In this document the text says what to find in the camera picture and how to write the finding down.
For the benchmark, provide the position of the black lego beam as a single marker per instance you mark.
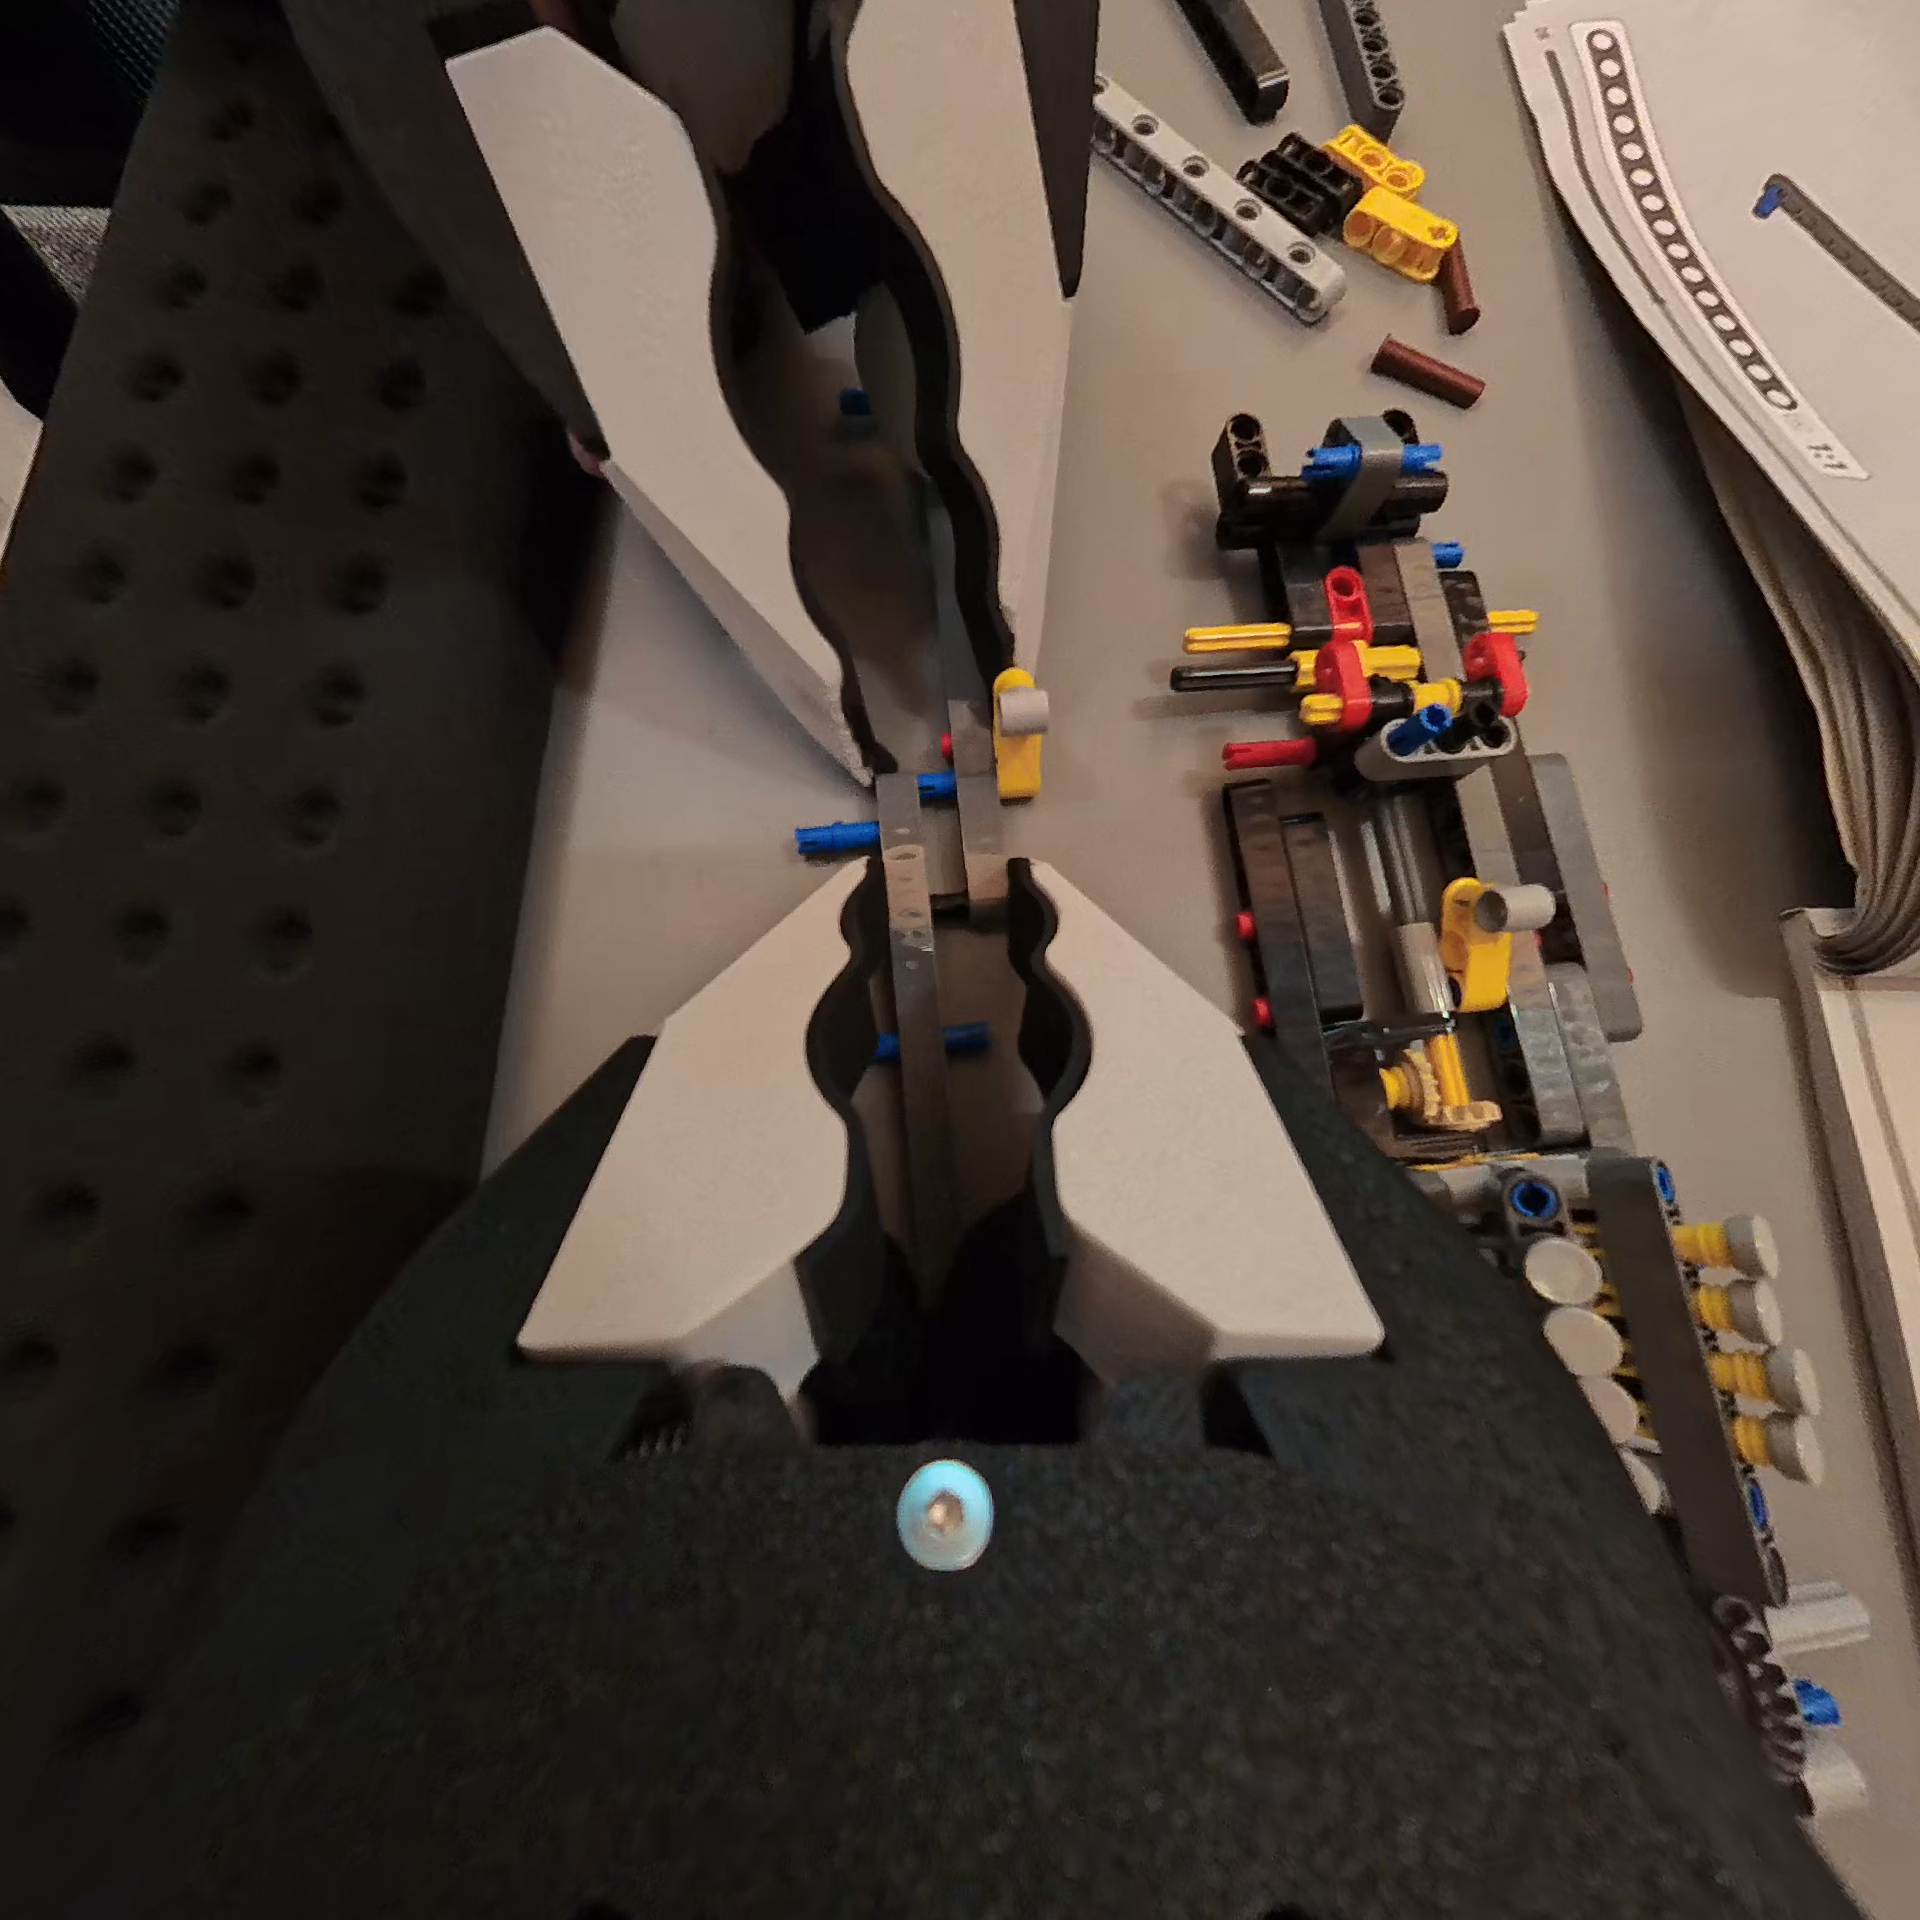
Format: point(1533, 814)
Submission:
point(1236, 61)

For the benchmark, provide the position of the long dark grey lego beam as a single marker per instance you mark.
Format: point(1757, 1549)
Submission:
point(907, 929)

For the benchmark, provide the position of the dark grey short lego beam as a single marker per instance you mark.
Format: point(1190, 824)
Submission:
point(1364, 66)

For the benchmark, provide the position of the brown lego pin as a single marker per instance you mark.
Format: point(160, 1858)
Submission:
point(1424, 370)
point(1461, 285)

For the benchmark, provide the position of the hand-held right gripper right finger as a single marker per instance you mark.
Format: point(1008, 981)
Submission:
point(1215, 1185)

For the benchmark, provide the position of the yellow lego connector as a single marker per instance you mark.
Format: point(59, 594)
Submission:
point(1393, 225)

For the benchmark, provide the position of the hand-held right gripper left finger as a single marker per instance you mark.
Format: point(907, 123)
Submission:
point(690, 1185)

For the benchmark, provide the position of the light grey lego beam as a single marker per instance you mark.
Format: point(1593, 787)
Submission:
point(1215, 196)

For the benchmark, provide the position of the open instruction booklet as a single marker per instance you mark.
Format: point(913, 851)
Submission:
point(1695, 225)

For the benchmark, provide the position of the black lego connector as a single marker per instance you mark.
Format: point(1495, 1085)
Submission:
point(1296, 185)

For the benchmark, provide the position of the blue lego pin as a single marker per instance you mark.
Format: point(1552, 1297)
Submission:
point(961, 1035)
point(833, 837)

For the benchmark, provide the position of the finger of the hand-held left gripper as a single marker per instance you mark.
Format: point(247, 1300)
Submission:
point(1004, 298)
point(631, 298)

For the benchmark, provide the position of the black dimpled mat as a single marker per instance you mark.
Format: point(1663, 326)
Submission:
point(227, 751)

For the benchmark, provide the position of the partly built lego chassis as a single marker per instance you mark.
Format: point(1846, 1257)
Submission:
point(1424, 901)

